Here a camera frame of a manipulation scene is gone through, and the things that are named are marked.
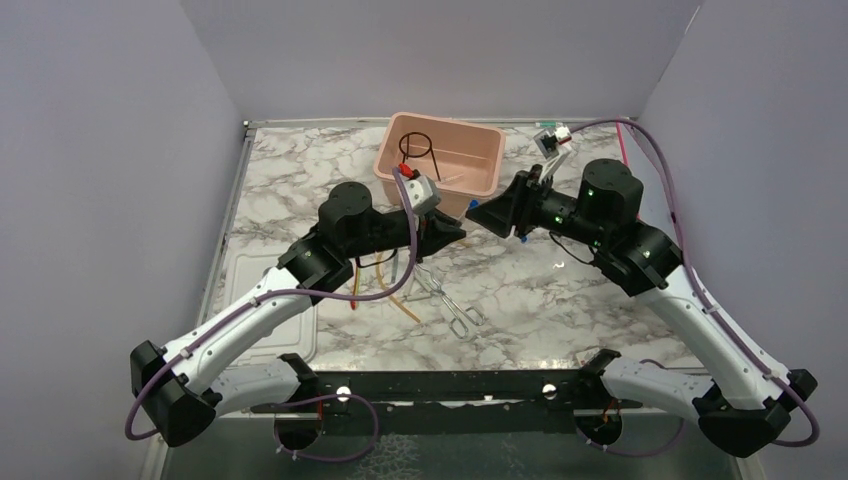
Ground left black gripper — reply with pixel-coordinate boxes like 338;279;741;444
345;207;467;264

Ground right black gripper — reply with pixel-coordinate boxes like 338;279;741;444
467;163;609;248

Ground yellow rubber tube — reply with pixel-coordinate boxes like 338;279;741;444
374;248;423;325

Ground pink plastic bin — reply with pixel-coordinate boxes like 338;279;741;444
373;112;506;218

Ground black wire tripod stand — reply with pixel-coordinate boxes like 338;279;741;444
398;131;442;181

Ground metal crucible tongs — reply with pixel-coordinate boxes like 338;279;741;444
414;264;487;341

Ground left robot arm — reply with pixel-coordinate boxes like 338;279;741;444
124;176;466;447

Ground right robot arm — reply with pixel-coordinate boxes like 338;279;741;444
466;159;817;458

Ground red yellow green spoon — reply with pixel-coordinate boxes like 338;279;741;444
349;265;360;311

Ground pink framed whiteboard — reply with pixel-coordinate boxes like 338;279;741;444
616;123;652;219

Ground white plastic tray lid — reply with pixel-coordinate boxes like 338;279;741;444
208;243;317;366

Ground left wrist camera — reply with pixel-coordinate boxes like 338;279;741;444
397;163;442;216

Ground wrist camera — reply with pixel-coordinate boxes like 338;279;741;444
533;123;573;183
397;163;442;216

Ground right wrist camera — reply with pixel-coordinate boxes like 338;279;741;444
533;123;573;183

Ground black base frame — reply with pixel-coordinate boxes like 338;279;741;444
182;354;644;439

